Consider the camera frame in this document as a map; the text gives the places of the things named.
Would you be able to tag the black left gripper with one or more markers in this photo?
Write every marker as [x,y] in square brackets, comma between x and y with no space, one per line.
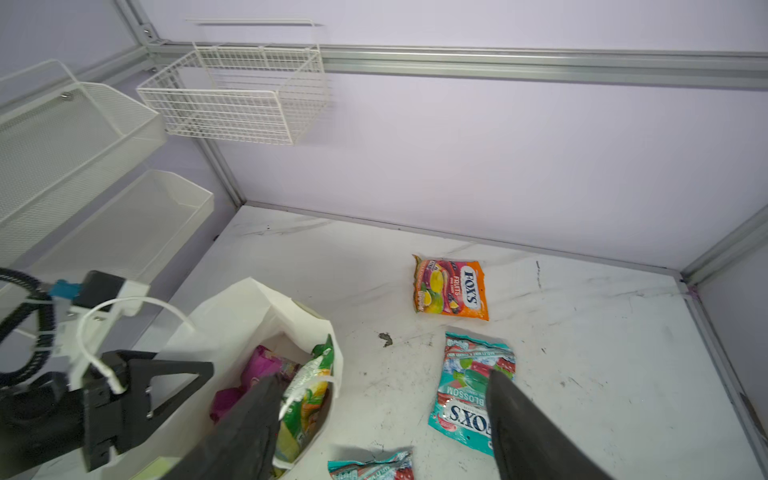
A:
[46,419]

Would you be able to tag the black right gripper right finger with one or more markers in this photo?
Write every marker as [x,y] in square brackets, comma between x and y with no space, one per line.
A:
[526,443]

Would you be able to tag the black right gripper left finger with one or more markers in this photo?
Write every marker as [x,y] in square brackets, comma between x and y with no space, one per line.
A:
[243,444]

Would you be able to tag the teal Fox's candy bag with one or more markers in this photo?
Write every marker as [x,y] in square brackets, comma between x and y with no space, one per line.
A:
[459,411]
[397,467]

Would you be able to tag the magenta snack bag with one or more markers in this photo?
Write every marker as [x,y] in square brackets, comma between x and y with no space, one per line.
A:
[262,363]

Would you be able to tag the green candy bag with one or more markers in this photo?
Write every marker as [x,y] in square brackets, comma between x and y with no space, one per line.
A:
[301,406]

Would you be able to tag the floral paper gift bag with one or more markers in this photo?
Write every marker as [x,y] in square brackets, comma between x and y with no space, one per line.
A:
[227,329]

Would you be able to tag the orange Fox's candy bag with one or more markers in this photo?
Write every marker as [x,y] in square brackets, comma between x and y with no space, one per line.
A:
[450,287]

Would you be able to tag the white mesh two-tier shelf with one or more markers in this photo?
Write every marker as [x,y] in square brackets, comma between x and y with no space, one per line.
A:
[80,190]

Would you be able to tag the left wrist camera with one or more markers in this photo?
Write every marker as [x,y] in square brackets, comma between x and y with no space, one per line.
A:
[86,312]

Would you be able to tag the white wire basket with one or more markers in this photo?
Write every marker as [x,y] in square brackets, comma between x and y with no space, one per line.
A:
[251,80]

